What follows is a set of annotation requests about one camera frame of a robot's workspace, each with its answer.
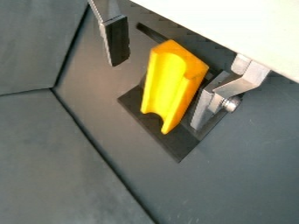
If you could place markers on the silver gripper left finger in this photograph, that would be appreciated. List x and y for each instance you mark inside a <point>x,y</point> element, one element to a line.
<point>114,29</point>

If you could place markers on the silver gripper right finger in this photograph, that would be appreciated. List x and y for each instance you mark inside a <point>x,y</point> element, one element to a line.
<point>220,94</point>

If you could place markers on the yellow arch block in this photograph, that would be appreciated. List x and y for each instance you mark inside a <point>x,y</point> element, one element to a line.
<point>175,73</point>

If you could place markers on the dark grey curved fixture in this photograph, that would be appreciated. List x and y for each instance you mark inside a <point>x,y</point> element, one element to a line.
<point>183,138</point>

